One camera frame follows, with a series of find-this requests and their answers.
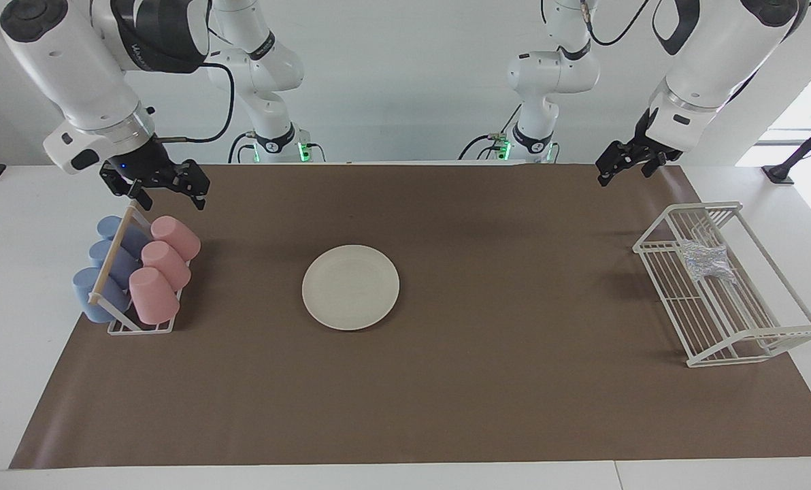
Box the clear plastic wrap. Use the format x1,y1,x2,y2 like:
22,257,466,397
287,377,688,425
681,240,737,284

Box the round cream plate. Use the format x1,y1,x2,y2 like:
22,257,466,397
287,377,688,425
301,244,400,331

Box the pink plastic cup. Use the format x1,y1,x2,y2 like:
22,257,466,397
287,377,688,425
129,267,180,325
150,216,201,262
141,241,192,292

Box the blue plastic cup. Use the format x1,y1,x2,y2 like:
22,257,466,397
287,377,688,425
72,267,134,323
89,240,141,290
97,216,151,258

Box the black clamp stand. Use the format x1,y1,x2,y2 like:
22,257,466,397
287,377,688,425
763,110,811,184

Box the brown table mat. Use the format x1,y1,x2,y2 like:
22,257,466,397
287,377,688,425
9,163,811,470

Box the black right base cable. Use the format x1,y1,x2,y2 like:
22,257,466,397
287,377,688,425
227,131,260,164

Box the black base cable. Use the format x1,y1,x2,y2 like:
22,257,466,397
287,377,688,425
457,102,523,163
227,131,260,164

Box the wire cup rack wooden handle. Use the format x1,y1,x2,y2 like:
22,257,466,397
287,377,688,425
88,201,188,336

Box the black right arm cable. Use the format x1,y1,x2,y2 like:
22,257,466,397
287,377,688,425
155,61,236,144

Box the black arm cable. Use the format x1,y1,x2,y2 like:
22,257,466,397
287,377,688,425
581,0,652,48
155,61,236,144

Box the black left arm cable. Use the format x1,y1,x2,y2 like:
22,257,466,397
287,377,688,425
581,0,652,48

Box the black left base cable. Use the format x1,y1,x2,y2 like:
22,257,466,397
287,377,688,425
457,102,523,163

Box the white wire dish rack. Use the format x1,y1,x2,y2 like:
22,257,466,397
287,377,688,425
633,201,811,368

